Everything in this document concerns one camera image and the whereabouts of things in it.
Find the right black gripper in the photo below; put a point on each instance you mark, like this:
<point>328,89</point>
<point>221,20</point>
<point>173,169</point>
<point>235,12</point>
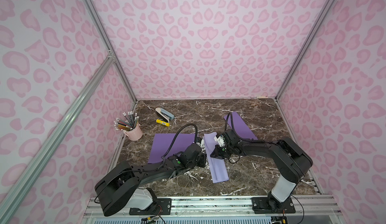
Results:
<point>215,151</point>

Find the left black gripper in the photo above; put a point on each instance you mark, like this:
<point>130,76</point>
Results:
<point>202,158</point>

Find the light lilac paper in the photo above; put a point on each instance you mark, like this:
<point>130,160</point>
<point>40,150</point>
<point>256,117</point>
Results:
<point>217,166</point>

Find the dark purple paper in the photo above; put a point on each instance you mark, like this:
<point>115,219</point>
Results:
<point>241,127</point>
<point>161,143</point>

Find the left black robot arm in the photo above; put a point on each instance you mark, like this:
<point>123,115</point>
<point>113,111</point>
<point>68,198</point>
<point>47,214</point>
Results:
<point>117,187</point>

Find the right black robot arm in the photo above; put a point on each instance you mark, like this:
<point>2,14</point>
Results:
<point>291,160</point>

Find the yellow glue stick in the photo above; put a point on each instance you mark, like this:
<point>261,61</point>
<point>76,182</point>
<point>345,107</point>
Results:
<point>163,122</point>

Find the grey beige stapler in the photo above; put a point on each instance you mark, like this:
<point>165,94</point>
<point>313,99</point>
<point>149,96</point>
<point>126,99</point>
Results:
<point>164,114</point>

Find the pink pencil cup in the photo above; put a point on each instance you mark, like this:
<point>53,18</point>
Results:
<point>135,134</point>

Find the bundle of pencils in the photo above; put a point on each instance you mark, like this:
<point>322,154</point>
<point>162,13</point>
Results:
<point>128,123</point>

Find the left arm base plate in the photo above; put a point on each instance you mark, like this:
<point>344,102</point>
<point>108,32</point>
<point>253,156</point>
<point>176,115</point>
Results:
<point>160,206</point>

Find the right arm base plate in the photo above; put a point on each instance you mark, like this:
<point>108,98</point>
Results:
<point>269,205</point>

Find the aluminium front rail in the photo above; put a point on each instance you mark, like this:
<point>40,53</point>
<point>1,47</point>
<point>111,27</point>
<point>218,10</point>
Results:
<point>309,209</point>

